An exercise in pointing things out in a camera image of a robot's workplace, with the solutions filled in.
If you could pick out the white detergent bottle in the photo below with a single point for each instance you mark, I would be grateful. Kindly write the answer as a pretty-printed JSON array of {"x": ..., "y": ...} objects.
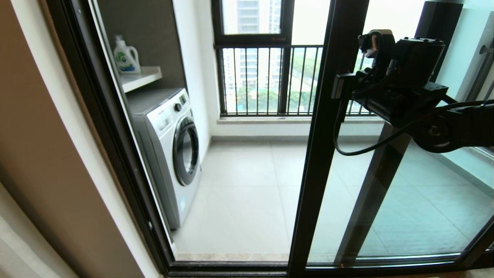
[{"x": 126, "y": 61}]

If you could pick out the black window frame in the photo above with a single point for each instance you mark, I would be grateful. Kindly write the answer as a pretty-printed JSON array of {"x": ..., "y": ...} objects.
[{"x": 285, "y": 77}]

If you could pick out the dark brown cabinet panel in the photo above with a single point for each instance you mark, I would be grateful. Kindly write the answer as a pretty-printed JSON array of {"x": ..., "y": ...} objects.
[{"x": 154, "y": 31}]

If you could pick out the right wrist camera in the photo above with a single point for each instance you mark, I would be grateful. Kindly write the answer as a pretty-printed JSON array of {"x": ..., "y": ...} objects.
[{"x": 380, "y": 46}]

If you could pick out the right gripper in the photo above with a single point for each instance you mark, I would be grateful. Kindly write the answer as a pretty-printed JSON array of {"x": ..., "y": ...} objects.
[{"x": 386, "y": 102}]

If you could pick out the black balcony railing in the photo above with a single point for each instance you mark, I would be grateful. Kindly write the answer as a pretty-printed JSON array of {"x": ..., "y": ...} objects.
[{"x": 251, "y": 46}]

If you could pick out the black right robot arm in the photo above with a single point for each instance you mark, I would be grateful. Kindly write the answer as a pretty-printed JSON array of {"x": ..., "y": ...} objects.
[{"x": 463, "y": 123}]

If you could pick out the long stone window sill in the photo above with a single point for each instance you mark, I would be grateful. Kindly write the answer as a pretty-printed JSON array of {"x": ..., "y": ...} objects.
[{"x": 262, "y": 119}]

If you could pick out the black framed glass door panel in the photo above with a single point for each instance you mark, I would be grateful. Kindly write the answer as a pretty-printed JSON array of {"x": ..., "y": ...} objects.
[{"x": 368, "y": 200}]

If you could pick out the white shelf board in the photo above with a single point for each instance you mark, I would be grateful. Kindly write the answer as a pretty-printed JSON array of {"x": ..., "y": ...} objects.
[{"x": 139, "y": 78}]

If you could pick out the silver front-load washing machine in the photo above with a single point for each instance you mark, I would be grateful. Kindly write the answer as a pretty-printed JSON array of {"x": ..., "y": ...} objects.
[{"x": 166, "y": 160}]

